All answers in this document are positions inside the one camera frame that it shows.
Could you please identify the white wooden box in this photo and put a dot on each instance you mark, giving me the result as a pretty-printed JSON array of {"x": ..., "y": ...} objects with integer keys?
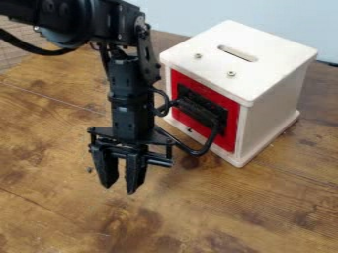
[{"x": 255, "y": 68}]

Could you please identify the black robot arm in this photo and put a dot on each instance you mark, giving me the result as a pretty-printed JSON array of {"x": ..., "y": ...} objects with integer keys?
[{"x": 114, "y": 24}]

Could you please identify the red drawer front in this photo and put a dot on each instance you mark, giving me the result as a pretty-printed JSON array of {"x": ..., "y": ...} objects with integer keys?
[{"x": 201, "y": 108}]

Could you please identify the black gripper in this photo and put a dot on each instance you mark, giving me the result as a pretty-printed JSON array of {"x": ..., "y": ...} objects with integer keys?
[{"x": 106, "y": 148}]

